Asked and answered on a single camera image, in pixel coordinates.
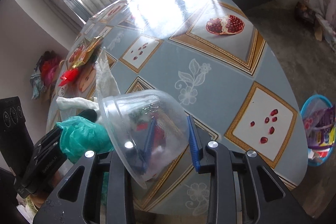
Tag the fruit pattern tablecloth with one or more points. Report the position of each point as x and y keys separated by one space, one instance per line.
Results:
x=217 y=67

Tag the red foil wrapper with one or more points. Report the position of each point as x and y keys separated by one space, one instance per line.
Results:
x=69 y=76

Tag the clear plastic bowl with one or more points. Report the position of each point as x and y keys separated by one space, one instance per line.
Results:
x=120 y=116

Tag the floor trash pile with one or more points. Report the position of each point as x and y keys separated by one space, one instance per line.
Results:
x=319 y=16

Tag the purple snack wrapper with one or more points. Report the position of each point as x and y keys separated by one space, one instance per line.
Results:
x=323 y=135

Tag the clear flower print bag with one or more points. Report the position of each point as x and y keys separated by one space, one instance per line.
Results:
x=312 y=111

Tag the green plastic bag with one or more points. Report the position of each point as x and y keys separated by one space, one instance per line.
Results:
x=80 y=135

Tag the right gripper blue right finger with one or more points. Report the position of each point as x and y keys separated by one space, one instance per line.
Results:
x=194 y=143

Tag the white red snack bag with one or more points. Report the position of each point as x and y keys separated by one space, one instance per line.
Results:
x=318 y=156

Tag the gold biscuit packet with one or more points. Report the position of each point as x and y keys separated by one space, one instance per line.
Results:
x=85 y=55

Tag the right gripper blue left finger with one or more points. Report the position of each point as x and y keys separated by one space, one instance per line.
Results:
x=146 y=138

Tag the blue plastic trash basket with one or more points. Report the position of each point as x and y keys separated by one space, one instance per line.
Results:
x=318 y=116

